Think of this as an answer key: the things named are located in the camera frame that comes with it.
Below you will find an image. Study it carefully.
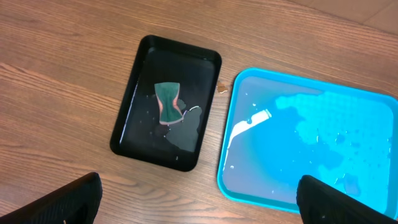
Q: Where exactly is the black rectangular tray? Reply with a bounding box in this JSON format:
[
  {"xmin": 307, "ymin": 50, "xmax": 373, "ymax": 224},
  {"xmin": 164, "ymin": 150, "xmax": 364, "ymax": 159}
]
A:
[{"xmin": 110, "ymin": 35, "xmax": 222, "ymax": 172}]

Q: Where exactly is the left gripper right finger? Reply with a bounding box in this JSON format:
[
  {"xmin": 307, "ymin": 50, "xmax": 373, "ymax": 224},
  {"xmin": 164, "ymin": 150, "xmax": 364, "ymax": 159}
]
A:
[{"xmin": 296, "ymin": 175, "xmax": 397, "ymax": 224}]

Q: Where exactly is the green and pink sponge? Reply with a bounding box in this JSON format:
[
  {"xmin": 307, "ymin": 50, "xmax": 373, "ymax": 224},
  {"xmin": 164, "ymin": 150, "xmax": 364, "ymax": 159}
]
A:
[{"xmin": 154, "ymin": 82, "xmax": 183, "ymax": 125}]

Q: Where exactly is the teal serving tray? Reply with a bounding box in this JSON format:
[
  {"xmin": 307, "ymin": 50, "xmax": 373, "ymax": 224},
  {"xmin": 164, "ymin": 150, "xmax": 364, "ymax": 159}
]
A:
[{"xmin": 217, "ymin": 68, "xmax": 397, "ymax": 219}]

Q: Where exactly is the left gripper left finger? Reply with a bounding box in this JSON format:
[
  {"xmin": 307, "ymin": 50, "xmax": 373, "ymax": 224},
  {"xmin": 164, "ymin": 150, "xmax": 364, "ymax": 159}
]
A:
[{"xmin": 1, "ymin": 172, "xmax": 103, "ymax": 224}]

